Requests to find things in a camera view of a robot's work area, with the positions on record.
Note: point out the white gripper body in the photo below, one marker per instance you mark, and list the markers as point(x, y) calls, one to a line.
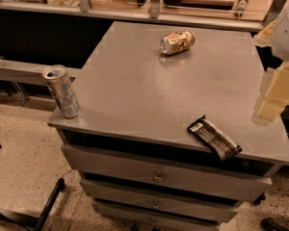
point(280, 36)

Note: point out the middle grey drawer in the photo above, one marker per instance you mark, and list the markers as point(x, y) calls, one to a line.
point(158, 201)

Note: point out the black rxbar chocolate wrapper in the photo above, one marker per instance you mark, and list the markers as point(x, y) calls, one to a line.
point(222, 145)

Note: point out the black chair leg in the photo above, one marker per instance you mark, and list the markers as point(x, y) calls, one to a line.
point(31, 223)

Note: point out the black object bottom right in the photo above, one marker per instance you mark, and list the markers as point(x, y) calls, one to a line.
point(268, 224)

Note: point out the upright redbull can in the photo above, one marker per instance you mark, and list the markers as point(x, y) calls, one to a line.
point(60, 86)

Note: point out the gold can lying down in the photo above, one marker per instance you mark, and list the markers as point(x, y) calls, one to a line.
point(177, 42)

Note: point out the grey metal shelf rail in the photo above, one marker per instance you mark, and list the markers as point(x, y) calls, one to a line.
point(239, 15)

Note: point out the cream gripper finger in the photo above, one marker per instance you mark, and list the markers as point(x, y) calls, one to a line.
point(274, 93)
point(264, 38)

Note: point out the grey drawer cabinet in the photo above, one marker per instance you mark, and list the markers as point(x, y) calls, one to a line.
point(135, 100)

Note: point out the grey side bench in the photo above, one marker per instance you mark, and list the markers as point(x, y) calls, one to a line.
point(35, 74)

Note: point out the bottom grey drawer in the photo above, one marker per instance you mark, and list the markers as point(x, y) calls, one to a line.
point(153, 218)

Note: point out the grey drawer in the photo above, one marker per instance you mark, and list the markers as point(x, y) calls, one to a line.
point(153, 218)
point(219, 184)
point(158, 201)

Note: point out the top grey drawer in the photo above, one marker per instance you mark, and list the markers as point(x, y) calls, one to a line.
point(219, 184)

